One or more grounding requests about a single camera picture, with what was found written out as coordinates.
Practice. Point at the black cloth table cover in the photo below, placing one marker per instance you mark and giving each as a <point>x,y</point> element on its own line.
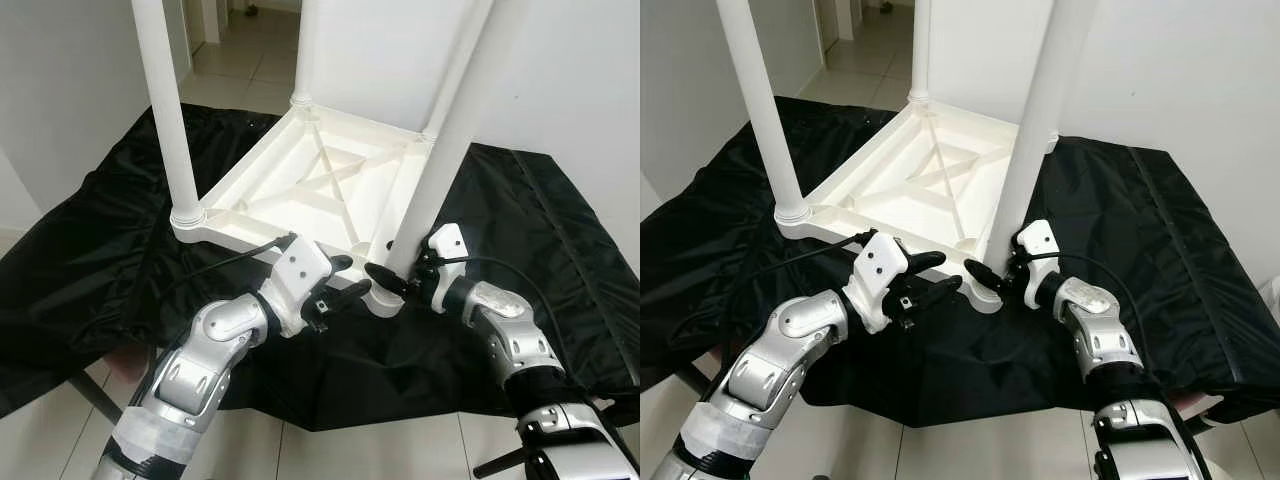
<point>1190,300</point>
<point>570,300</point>

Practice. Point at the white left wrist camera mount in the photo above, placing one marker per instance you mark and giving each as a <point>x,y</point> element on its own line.
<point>880,262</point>
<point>300,265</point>

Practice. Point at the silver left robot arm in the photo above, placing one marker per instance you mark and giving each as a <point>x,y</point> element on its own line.
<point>780,360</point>
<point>200,360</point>

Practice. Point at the white rounded appliance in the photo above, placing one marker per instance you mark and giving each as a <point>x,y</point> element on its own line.
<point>1272,292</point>

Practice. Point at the white plastic table top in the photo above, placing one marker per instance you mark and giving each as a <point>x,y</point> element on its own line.
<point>880,190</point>
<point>260,200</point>

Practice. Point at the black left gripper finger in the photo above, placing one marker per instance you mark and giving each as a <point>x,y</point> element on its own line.
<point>938,290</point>
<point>350,292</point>
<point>925,260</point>
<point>340,264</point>

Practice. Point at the white plastic table leg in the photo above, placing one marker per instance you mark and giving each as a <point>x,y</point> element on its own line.
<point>303,50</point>
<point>920,50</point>
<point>437,110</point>
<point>765,110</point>
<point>1040,130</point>
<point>168,110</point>
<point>450,150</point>

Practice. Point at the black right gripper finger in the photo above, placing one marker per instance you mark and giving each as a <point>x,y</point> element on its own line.
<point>385,278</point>
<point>985,273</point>

